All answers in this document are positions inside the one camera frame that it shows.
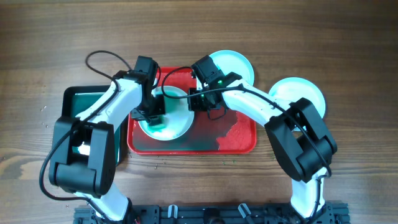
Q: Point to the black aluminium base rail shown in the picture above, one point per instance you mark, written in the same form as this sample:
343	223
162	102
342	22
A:
268	213

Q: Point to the green scrubbing sponge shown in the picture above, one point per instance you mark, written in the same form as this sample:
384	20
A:
157	122

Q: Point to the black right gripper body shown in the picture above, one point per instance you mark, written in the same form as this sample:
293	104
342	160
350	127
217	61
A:
198	103

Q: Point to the red plastic tray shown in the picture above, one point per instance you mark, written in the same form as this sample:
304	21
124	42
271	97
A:
218	132

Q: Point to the dark green water tray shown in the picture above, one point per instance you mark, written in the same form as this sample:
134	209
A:
79	98

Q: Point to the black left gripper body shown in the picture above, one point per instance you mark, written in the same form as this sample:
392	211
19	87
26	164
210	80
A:
150	107

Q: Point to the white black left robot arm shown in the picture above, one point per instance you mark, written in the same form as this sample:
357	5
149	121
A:
82	160

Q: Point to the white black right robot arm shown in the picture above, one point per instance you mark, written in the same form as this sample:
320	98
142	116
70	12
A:
299	137

